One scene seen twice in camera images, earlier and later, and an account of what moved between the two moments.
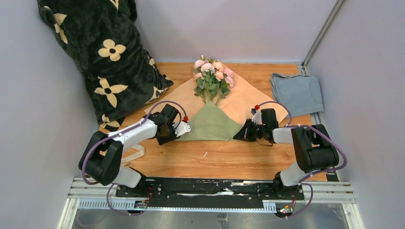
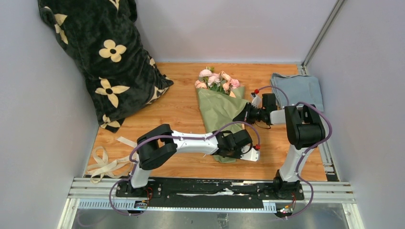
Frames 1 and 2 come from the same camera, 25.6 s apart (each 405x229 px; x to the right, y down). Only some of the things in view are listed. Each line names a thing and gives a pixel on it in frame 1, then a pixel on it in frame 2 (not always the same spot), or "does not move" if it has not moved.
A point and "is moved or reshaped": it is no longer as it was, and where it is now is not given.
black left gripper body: [169, 136] to [235, 153]
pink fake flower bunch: [213, 81] is moved or reshaped
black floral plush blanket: [101, 37] does not move
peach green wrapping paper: [210, 122] is moved or reshaped
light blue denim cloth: [301, 94] does not move
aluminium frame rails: [335, 193] does not move
